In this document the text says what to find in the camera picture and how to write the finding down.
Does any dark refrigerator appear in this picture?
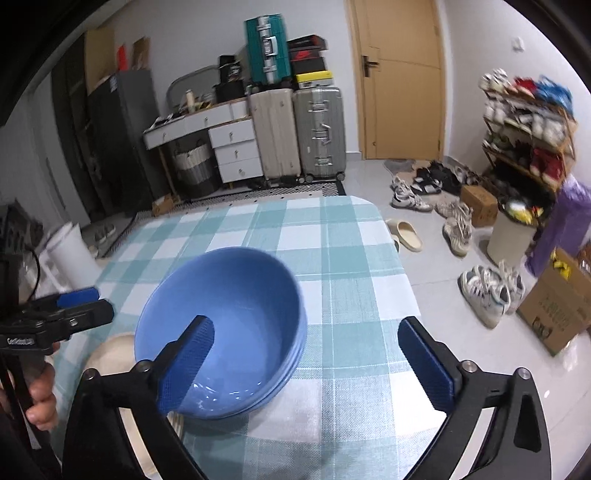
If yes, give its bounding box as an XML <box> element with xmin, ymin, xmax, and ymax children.
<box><xmin>87</xmin><ymin>69</ymin><xmax>170</xmax><ymax>218</ymax></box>

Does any black cable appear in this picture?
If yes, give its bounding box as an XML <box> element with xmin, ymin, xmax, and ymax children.
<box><xmin>20</xmin><ymin>248</ymin><xmax>42</xmax><ymax>296</ymax></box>

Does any plain brown carton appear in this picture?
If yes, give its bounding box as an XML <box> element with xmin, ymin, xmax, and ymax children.
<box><xmin>460</xmin><ymin>184</ymin><xmax>500</xmax><ymax>228</ymax></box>

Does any purple plastic bag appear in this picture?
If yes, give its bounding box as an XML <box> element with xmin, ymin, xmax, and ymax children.
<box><xmin>526</xmin><ymin>177</ymin><xmax>591</xmax><ymax>278</ymax></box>

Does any cream plate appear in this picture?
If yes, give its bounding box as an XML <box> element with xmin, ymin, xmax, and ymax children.
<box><xmin>84</xmin><ymin>334</ymin><xmax>186</xmax><ymax>480</ymax></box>

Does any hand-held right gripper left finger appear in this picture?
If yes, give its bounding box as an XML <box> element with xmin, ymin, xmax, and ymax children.
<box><xmin>62</xmin><ymin>315</ymin><xmax>216</xmax><ymax>480</ymax></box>

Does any yellow shoe box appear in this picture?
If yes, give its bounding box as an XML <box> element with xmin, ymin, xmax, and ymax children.
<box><xmin>294</xmin><ymin>71</ymin><xmax>334</xmax><ymax>90</ymax></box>

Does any black bag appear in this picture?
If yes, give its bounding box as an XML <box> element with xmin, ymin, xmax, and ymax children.
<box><xmin>217</xmin><ymin>55</ymin><xmax>243</xmax><ymax>84</ymax></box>

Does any wooden shoe rack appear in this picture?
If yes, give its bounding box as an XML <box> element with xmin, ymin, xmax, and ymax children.
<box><xmin>479</xmin><ymin>85</ymin><xmax>578</xmax><ymax>195</ymax></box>

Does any group of worn sneakers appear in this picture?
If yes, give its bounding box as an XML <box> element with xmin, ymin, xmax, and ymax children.
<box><xmin>390</xmin><ymin>159</ymin><xmax>527</xmax><ymax>330</ymax></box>

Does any wooden door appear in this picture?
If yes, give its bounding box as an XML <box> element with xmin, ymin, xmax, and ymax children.
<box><xmin>346</xmin><ymin>0</ymin><xmax>447</xmax><ymax>162</ymax></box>

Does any blue bowl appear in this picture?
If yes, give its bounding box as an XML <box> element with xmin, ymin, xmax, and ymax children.
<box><xmin>133</xmin><ymin>247</ymin><xmax>304</xmax><ymax>416</ymax></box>
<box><xmin>177</xmin><ymin>323</ymin><xmax>309</xmax><ymax>420</ymax></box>
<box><xmin>252</xmin><ymin>302</ymin><xmax>308</xmax><ymax>412</ymax></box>

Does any white electric kettle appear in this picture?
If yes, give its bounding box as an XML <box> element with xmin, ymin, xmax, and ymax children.
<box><xmin>45</xmin><ymin>222</ymin><xmax>100</xmax><ymax>296</ymax></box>

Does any grey oval mirror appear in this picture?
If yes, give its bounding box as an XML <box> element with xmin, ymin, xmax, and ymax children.
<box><xmin>165</xmin><ymin>64</ymin><xmax>221</xmax><ymax>114</ymax></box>

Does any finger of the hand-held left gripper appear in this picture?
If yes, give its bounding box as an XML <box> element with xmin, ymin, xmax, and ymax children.
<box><xmin>31</xmin><ymin>287</ymin><xmax>100</xmax><ymax>312</ymax></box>
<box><xmin>45</xmin><ymin>299</ymin><xmax>115</xmax><ymax>332</ymax></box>

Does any small cardboard box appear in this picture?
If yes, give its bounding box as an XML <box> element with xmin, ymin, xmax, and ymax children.
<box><xmin>151</xmin><ymin>193</ymin><xmax>181</xmax><ymax>217</ymax></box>

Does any brown cardboard box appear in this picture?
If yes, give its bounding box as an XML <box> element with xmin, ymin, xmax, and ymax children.
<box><xmin>131</xmin><ymin>36</ymin><xmax>151</xmax><ymax>70</ymax></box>

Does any teal checked tablecloth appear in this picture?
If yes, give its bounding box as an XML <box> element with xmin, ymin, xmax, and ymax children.
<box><xmin>46</xmin><ymin>196</ymin><xmax>424</xmax><ymax>480</ymax></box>

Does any silver suitcase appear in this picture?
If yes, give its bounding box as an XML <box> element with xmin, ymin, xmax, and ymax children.
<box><xmin>293</xmin><ymin>86</ymin><xmax>347</xmax><ymax>182</ymax></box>

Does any shoe rack with shoes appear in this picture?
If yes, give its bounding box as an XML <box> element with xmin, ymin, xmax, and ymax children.
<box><xmin>480</xmin><ymin>68</ymin><xmax>575</xmax><ymax>185</ymax></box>

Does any flat cardboard sheet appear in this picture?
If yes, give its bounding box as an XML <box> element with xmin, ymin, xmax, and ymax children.
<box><xmin>84</xmin><ymin>27</ymin><xmax>116</xmax><ymax>96</ymax></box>

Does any white trash bin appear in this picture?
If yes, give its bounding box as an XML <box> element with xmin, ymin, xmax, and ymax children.
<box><xmin>486</xmin><ymin>209</ymin><xmax>539</xmax><ymax>269</ymax></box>

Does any teal suitcase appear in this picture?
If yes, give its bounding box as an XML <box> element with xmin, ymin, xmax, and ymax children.
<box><xmin>243</xmin><ymin>13</ymin><xmax>293</xmax><ymax>85</ymax></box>

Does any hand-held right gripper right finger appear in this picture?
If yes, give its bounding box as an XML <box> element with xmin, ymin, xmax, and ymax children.
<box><xmin>398</xmin><ymin>316</ymin><xmax>553</xmax><ymax>480</ymax></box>

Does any person's left hand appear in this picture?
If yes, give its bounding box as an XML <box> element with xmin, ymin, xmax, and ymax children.
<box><xmin>25</xmin><ymin>364</ymin><xmax>59</xmax><ymax>431</ymax></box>

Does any beige suitcase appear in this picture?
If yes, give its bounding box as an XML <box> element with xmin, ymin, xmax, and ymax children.
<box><xmin>247</xmin><ymin>88</ymin><xmax>302</xmax><ymax>182</ymax></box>

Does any black and red shoe box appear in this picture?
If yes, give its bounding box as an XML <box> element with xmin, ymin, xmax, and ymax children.
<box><xmin>286</xmin><ymin>35</ymin><xmax>329</xmax><ymax>51</ymax></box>

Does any beige slipper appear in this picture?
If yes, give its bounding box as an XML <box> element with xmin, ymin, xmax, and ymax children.
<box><xmin>385</xmin><ymin>219</ymin><xmax>424</xmax><ymax>253</ymax></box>

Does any white dresser with drawers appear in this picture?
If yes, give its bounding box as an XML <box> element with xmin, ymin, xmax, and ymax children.
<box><xmin>143</xmin><ymin>99</ymin><xmax>264</xmax><ymax>186</ymax></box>

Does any large printed cardboard box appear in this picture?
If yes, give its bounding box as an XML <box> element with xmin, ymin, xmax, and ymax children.
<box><xmin>516</xmin><ymin>248</ymin><xmax>591</xmax><ymax>356</ymax></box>

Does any shoe box with red logo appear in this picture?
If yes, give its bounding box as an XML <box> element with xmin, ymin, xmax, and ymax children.
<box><xmin>288</xmin><ymin>48</ymin><xmax>327</xmax><ymax>64</ymax></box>

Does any black pot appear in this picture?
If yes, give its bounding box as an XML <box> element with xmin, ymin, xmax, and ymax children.
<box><xmin>214</xmin><ymin>80</ymin><xmax>250</xmax><ymax>103</ymax></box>

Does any woven laundry basket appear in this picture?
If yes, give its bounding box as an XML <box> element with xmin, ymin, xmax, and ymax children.
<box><xmin>171</xmin><ymin>141</ymin><xmax>221</xmax><ymax>197</ymax></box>

